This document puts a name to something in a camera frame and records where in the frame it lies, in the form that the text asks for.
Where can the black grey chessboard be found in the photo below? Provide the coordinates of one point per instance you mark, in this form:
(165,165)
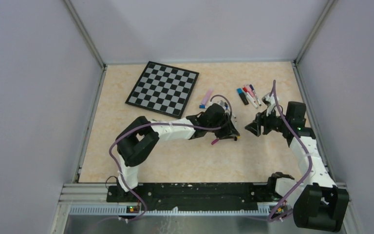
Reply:
(163,89)

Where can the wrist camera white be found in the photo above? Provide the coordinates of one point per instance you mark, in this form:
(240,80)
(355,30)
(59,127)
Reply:
(270,100)
(225,106)

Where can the thin marker pink cap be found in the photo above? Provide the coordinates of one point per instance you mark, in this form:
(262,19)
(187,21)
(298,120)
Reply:
(251,93)

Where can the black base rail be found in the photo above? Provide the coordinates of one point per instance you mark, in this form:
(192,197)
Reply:
(247,196)

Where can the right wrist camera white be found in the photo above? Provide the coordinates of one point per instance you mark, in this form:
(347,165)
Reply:
(270,100)

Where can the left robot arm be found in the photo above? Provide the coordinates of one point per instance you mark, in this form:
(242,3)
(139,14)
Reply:
(137,141)

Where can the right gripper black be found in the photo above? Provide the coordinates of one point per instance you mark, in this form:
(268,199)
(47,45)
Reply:
(261,117)

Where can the lilac highlighter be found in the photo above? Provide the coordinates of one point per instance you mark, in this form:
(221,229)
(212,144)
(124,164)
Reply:
(206,97)

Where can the black highlighter blue cap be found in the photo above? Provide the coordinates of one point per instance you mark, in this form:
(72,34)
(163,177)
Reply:
(242,96)

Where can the thin marker navy cap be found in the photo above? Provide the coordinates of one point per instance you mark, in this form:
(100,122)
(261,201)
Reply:
(255,95)

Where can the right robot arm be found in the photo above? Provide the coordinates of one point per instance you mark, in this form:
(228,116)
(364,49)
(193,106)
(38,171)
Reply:
(316,202)

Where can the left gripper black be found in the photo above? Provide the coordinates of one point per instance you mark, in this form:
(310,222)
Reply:
(226,133)

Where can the white marker red cap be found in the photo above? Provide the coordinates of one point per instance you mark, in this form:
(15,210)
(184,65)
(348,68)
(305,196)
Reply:
(249,97)

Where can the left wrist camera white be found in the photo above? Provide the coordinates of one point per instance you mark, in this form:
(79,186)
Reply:
(225,106)

